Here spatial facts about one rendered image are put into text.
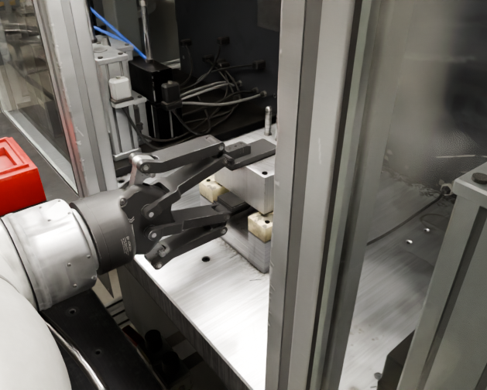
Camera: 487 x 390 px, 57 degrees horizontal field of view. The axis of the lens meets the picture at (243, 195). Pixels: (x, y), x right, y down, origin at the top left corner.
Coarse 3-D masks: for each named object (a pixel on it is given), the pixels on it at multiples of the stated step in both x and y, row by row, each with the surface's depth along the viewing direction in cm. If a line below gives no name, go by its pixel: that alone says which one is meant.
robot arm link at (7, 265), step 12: (0, 228) 37; (0, 240) 36; (0, 252) 35; (12, 252) 36; (0, 264) 34; (12, 264) 35; (0, 276) 32; (12, 276) 34; (24, 276) 36; (24, 288) 36
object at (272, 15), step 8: (264, 0) 47; (272, 0) 46; (280, 0) 46; (264, 8) 48; (272, 8) 47; (280, 8) 46; (264, 16) 48; (272, 16) 47; (280, 16) 46; (264, 24) 49; (272, 24) 48
